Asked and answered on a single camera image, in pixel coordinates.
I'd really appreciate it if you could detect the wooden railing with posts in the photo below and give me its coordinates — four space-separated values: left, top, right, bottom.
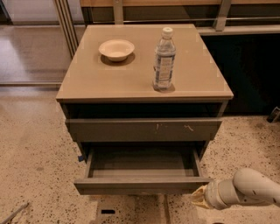
80 0 280 36

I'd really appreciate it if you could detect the grey metal rod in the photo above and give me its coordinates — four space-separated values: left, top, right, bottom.
0 203 29 224

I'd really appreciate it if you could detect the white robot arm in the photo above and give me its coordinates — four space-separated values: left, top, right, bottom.
191 168 280 210

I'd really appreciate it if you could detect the grey drawer cabinet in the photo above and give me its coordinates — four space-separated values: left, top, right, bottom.
57 24 233 156

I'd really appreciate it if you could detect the clear plastic water bottle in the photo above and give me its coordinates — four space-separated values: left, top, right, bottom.
153 27 176 90

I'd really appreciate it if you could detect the grey top drawer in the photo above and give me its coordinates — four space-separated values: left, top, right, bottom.
66 118 221 143

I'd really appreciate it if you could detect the grey drawer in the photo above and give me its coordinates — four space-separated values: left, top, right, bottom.
74 148 211 195
66 118 221 143

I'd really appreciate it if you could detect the metal window frame post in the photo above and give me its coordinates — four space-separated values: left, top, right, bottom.
53 0 79 58

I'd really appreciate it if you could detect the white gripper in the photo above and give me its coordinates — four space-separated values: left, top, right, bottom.
191 179 230 210

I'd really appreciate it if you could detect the white ceramic bowl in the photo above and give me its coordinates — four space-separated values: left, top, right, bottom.
99 39 135 62

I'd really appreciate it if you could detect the blue tape piece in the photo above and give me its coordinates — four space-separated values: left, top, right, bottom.
78 155 84 162

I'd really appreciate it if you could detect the black object at right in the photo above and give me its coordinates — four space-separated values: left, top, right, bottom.
267 107 280 123

